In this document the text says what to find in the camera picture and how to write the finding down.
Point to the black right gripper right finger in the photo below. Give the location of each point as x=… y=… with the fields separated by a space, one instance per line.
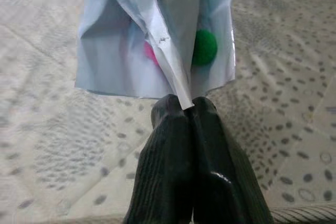
x=218 y=161

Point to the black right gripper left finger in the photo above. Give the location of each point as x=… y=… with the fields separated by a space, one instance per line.
x=165 y=169

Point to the white patterned mattress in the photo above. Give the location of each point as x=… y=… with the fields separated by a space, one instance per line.
x=275 y=77

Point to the green pompom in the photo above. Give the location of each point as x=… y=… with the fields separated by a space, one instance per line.
x=204 y=47

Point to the pink pompom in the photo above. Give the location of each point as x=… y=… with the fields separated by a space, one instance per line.
x=149 y=52

